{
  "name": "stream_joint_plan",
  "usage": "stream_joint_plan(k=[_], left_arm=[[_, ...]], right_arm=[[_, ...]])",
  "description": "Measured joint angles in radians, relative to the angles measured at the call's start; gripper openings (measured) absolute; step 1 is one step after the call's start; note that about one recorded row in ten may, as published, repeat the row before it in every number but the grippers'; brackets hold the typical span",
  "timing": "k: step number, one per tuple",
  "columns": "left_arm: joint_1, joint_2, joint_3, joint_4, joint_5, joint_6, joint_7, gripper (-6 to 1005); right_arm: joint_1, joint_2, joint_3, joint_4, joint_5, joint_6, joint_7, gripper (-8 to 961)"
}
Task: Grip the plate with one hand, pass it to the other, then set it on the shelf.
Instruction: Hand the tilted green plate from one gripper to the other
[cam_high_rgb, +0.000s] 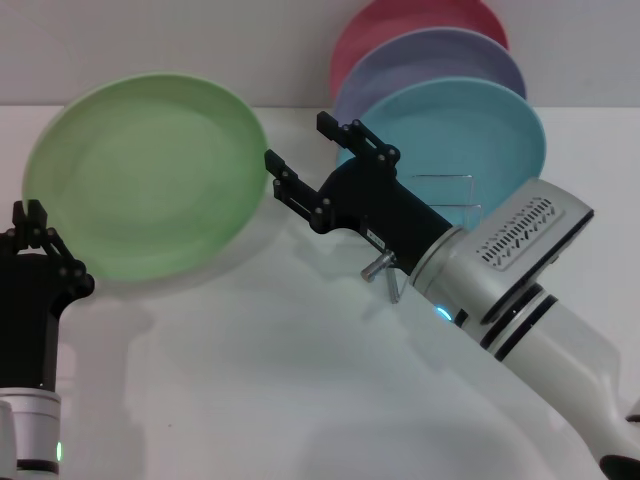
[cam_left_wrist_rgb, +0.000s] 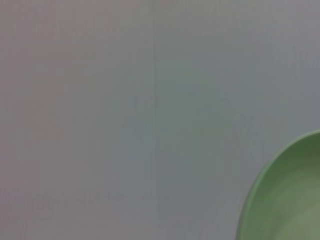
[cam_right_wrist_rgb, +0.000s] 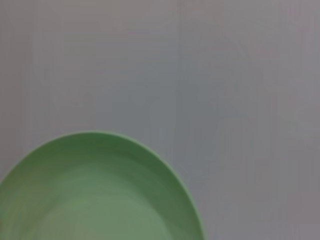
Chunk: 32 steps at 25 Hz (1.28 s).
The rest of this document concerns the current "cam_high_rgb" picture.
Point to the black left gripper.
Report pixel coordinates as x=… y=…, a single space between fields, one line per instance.
x=27 y=320

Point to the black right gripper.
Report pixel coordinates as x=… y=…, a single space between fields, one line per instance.
x=375 y=205

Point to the green plastic plate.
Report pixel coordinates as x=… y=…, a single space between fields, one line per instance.
x=145 y=175

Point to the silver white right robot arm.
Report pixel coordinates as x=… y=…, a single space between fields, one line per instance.
x=530 y=320

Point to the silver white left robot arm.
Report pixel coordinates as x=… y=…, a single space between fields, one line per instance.
x=30 y=430

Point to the cyan plastic plate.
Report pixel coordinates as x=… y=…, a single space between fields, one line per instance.
x=450 y=135

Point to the purple plastic plate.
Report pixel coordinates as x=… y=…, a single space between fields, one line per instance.
x=425 y=60

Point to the red plastic plate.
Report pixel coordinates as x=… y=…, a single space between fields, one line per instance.
x=395 y=25

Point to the silver cylindrical connector plug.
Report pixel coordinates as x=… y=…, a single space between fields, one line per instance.
x=376 y=266

